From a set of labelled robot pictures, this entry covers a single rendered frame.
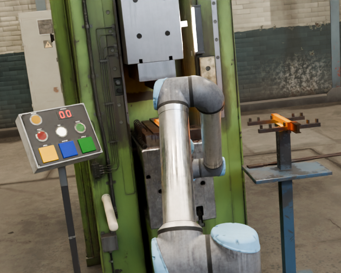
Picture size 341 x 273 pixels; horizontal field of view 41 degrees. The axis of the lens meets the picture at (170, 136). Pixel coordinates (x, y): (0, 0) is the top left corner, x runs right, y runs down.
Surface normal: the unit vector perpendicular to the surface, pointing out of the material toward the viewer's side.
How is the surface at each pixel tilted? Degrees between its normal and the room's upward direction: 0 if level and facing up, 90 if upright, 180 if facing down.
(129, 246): 90
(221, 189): 90
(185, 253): 50
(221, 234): 5
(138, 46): 90
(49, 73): 90
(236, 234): 5
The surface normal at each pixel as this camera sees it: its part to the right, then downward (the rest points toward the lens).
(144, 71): 0.22, 0.18
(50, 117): 0.48, -0.39
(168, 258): -0.09, -0.31
